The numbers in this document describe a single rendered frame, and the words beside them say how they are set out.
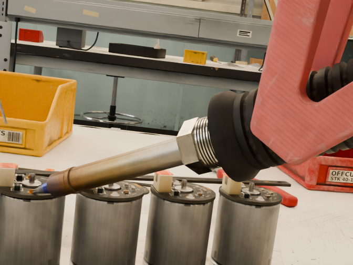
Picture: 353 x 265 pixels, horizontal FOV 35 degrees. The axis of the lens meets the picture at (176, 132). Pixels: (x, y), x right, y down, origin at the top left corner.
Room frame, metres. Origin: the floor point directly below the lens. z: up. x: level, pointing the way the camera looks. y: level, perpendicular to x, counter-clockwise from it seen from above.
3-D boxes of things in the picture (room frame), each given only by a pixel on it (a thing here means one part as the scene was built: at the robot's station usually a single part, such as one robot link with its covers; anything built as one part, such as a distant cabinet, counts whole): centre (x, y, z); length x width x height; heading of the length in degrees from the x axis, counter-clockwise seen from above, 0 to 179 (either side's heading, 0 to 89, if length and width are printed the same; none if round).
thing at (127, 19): (2.50, 0.14, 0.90); 1.30 x 0.06 x 0.12; 92
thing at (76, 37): (2.64, 0.54, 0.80); 0.15 x 0.12 x 0.10; 3
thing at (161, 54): (2.73, 0.23, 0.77); 0.24 x 0.16 x 0.04; 78
